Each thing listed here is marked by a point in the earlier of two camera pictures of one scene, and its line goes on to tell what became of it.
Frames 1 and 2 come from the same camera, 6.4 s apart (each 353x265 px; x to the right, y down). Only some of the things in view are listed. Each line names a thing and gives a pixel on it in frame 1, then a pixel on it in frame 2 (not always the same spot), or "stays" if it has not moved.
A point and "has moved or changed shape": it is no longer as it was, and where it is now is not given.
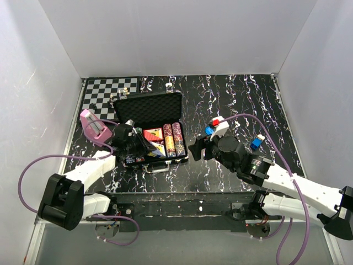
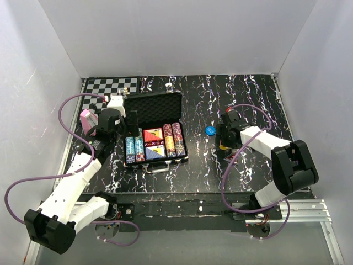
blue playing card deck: x=160 y=151 has moved or changed shape
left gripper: x=145 y=147 -> x=132 y=128
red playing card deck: x=154 y=134 stays
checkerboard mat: x=100 y=93 stays
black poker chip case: x=158 y=118 stays
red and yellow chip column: x=169 y=140 stays
